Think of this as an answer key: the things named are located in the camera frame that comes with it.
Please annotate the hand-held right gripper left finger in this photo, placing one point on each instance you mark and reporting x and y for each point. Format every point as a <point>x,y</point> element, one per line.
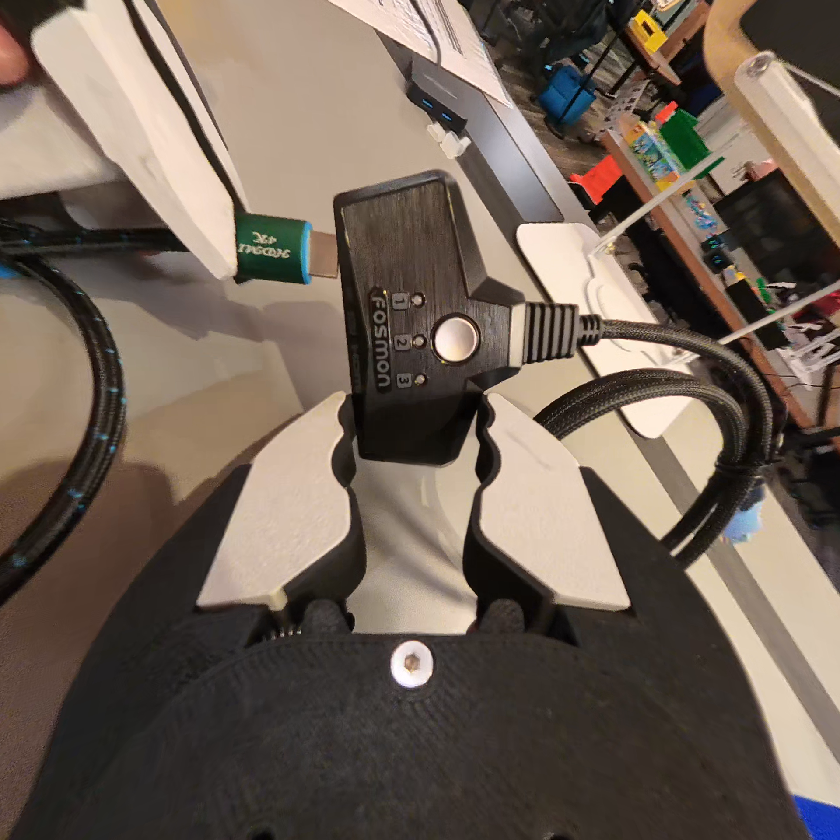
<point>289,518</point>

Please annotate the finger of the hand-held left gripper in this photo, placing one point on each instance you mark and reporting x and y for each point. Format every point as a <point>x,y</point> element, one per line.
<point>190,85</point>
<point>131,118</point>

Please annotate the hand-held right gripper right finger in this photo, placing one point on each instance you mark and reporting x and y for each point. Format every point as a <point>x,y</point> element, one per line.
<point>544,518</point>

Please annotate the black switch box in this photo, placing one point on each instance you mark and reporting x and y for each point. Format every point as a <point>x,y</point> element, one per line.
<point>407,229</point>

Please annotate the black usb hub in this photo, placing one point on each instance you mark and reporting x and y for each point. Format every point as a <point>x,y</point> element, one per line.
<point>433,98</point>

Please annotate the person's left hand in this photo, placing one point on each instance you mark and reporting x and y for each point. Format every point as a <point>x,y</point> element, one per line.
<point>12,59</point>

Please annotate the printed paper sheet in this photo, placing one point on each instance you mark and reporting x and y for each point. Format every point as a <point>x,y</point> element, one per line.
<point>459,52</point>

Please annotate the wooden work table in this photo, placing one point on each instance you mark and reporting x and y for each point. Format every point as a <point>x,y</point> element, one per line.
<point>689,243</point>

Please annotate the blue bag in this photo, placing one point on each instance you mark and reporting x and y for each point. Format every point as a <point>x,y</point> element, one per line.
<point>564,92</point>

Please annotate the green toy block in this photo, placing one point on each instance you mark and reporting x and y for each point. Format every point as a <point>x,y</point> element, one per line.
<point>682,134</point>

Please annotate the yellow plastic bin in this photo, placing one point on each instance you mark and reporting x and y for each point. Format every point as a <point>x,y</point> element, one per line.
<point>646,29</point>

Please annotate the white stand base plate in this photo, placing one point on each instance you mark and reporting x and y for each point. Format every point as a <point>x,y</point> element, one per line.
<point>577,282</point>

